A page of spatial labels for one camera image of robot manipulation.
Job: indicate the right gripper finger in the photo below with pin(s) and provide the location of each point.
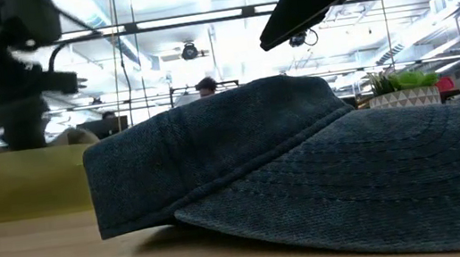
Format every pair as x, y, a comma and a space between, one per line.
300, 15

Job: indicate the blue denim cap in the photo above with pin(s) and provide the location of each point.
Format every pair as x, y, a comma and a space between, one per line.
262, 164

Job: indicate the yellow translucent plastic bin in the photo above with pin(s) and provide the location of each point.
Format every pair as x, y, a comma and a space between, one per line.
17, 185

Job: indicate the black overhead beam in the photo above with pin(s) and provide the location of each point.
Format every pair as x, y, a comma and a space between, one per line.
206, 20

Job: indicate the person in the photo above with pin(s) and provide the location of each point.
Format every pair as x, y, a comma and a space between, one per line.
108, 115
206, 87

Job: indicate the potted green succulent plant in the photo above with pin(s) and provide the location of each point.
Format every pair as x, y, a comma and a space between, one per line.
404, 98

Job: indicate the khaki cap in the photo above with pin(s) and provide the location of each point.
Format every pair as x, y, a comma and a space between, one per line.
75, 136

